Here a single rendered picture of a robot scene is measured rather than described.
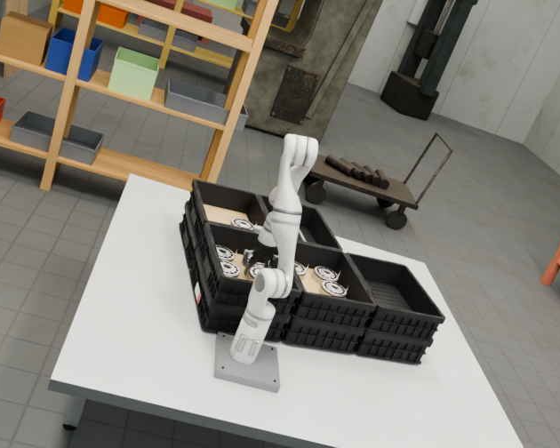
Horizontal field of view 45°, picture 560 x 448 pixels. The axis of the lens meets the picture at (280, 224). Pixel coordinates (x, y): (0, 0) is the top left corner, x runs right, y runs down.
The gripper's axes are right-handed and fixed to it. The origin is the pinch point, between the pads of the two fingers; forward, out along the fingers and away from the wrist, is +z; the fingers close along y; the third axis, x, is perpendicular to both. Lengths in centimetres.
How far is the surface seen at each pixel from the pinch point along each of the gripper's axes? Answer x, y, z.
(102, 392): -53, -54, 16
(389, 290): 11, 65, 3
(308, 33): 469, 167, -25
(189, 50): 624, 89, 60
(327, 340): -20.0, 27.8, 10.5
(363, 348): -20.6, 43.1, 11.4
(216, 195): 59, -5, -2
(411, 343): -22, 61, 5
